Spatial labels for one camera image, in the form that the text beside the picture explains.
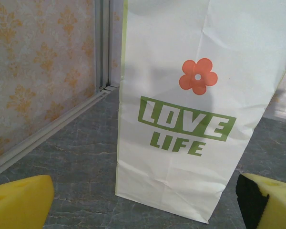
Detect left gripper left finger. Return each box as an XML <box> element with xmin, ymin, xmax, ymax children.
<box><xmin>0</xmin><ymin>175</ymin><xmax>55</xmax><ymax>229</ymax></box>

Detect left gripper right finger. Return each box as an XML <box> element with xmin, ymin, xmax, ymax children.
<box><xmin>235</xmin><ymin>173</ymin><xmax>286</xmax><ymax>229</ymax></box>

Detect white LOVE LIFE paper bag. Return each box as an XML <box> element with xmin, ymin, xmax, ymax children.
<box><xmin>114</xmin><ymin>0</ymin><xmax>286</xmax><ymax>225</ymax></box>

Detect aluminium frame rail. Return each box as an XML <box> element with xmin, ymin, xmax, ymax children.
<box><xmin>0</xmin><ymin>87</ymin><xmax>115</xmax><ymax>182</ymax></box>

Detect aluminium frame post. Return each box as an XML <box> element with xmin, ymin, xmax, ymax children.
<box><xmin>94</xmin><ymin>0</ymin><xmax>115</xmax><ymax>91</ymax></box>

